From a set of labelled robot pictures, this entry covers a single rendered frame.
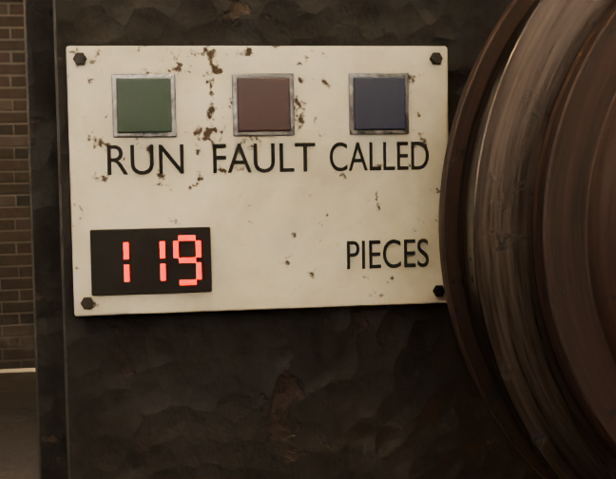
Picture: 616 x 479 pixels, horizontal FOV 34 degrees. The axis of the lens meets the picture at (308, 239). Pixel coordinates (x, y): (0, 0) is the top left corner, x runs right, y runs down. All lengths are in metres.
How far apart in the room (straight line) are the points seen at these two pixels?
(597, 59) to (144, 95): 0.29
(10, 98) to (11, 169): 0.45
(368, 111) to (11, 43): 6.12
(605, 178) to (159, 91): 0.29
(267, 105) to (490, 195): 0.18
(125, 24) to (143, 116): 0.07
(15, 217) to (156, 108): 6.04
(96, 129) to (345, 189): 0.17
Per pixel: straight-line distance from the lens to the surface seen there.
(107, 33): 0.72
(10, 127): 6.73
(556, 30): 0.61
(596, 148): 0.60
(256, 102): 0.70
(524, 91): 0.60
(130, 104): 0.69
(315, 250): 0.70
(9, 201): 6.73
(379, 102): 0.71
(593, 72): 0.60
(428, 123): 0.72
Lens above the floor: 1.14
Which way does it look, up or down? 3 degrees down
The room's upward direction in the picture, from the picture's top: 1 degrees counter-clockwise
